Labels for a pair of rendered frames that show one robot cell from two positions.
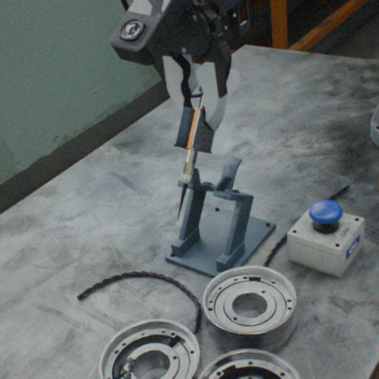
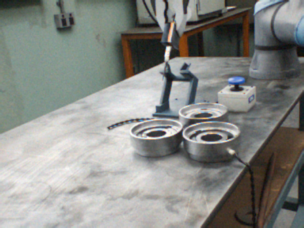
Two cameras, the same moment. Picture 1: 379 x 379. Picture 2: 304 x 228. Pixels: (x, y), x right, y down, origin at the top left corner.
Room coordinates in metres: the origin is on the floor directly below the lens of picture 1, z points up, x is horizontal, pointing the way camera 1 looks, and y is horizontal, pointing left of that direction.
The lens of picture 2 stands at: (-0.25, 0.16, 1.10)
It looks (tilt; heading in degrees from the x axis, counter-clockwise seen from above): 18 degrees down; 353
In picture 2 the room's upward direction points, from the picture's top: 6 degrees counter-clockwise
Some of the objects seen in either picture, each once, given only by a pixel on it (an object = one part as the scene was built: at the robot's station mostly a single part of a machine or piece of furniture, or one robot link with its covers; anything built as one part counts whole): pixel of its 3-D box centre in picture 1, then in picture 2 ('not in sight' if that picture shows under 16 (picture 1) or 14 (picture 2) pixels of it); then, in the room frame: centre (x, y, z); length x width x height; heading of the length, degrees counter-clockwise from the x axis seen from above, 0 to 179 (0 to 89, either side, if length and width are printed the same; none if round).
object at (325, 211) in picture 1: (325, 222); (236, 87); (0.59, -0.16, 0.85); 0.04 x 0.04 x 0.05
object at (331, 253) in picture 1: (328, 236); (237, 97); (0.59, -0.16, 0.82); 0.08 x 0.07 x 0.05; 139
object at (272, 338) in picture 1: (250, 310); (203, 119); (0.49, -0.05, 0.82); 0.10 x 0.10 x 0.04
